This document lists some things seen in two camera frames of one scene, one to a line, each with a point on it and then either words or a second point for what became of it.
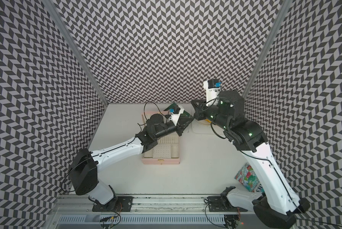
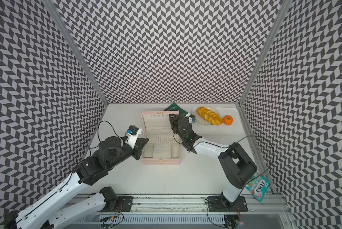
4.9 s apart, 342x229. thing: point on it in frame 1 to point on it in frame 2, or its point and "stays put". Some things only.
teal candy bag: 248,177 stays put
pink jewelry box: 167,151 stays put
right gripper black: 199,109 to 174,120
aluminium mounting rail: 71,204 stays put
